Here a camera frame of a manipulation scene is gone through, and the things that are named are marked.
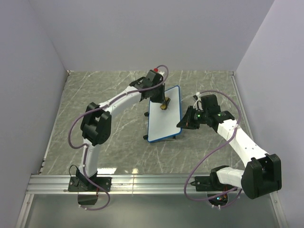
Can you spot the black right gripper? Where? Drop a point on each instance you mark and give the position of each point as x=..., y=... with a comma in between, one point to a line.
x=186, y=121

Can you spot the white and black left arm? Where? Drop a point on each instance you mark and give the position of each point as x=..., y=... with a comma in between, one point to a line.
x=97, y=123

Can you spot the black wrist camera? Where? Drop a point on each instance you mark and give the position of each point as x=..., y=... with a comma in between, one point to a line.
x=210, y=105
x=153, y=78

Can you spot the yellow bone-shaped whiteboard eraser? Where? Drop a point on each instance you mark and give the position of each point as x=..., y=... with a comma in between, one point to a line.
x=165, y=104

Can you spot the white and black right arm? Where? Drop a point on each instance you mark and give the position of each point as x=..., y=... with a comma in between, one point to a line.
x=262, y=174

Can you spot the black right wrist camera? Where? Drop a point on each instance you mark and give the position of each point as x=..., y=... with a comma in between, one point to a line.
x=210, y=105

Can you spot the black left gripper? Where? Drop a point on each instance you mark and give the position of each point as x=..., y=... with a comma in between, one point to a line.
x=162, y=99

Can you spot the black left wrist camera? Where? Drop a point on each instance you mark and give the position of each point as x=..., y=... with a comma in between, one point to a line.
x=153, y=78

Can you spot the aluminium extrusion rail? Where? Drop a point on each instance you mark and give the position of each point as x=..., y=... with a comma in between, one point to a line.
x=120, y=184

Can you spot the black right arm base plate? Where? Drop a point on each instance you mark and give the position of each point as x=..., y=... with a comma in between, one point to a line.
x=207, y=183

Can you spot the blue-framed small whiteboard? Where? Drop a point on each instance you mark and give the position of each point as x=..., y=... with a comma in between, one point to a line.
x=162, y=124

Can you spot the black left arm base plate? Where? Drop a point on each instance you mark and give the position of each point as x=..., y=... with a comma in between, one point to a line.
x=78, y=185

